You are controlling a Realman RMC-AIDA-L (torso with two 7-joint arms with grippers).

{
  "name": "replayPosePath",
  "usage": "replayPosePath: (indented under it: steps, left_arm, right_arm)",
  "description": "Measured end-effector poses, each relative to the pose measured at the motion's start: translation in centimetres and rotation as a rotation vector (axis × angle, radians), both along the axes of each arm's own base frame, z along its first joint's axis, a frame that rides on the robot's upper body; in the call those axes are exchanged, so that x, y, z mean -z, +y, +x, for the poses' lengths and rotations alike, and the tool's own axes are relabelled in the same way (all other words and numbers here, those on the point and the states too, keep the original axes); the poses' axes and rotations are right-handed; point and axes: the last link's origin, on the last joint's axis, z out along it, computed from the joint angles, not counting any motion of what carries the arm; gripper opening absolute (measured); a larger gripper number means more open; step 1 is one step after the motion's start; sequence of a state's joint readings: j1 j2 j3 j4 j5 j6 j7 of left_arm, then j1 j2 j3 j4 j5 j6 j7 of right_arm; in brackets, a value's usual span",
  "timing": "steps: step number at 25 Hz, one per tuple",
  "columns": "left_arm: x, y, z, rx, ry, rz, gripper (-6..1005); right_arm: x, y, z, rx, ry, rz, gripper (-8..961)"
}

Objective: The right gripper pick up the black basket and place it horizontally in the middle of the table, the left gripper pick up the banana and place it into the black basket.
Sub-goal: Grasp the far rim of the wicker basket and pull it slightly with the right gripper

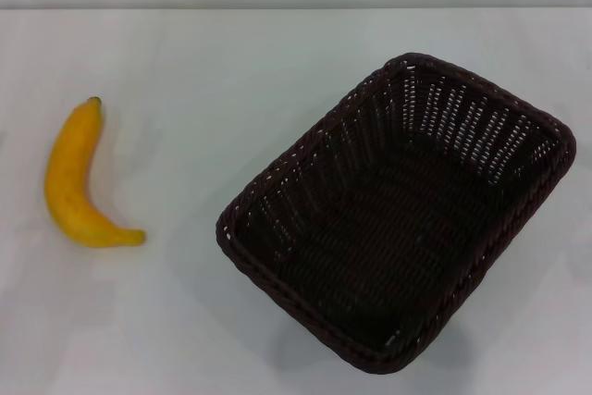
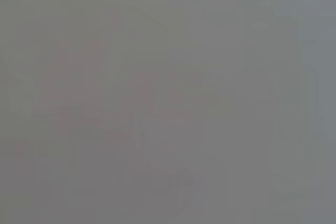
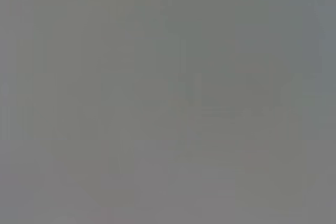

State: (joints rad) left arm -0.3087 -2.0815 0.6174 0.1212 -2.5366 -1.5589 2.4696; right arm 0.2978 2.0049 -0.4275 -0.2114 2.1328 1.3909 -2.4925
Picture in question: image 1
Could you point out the dark brown woven basket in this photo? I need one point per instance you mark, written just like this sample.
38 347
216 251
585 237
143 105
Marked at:
393 238

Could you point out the yellow banana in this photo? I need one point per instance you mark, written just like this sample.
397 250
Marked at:
69 173

